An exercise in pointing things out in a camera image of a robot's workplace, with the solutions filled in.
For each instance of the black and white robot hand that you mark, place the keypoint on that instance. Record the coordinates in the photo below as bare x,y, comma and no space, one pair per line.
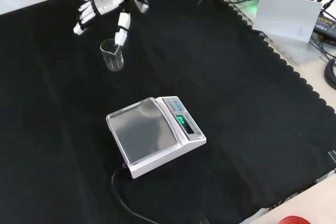
107,3

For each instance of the clear glass beaker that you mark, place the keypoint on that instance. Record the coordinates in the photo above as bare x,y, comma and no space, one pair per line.
113,61

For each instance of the black bench cloth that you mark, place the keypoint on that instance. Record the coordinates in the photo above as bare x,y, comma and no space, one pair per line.
210,77

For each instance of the white electronic balance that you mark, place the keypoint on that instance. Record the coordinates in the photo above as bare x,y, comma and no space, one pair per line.
147,127

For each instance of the black power adapter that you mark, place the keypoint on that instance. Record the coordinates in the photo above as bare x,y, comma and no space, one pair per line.
325,26

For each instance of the red round object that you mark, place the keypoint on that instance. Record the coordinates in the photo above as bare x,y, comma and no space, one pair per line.
295,220

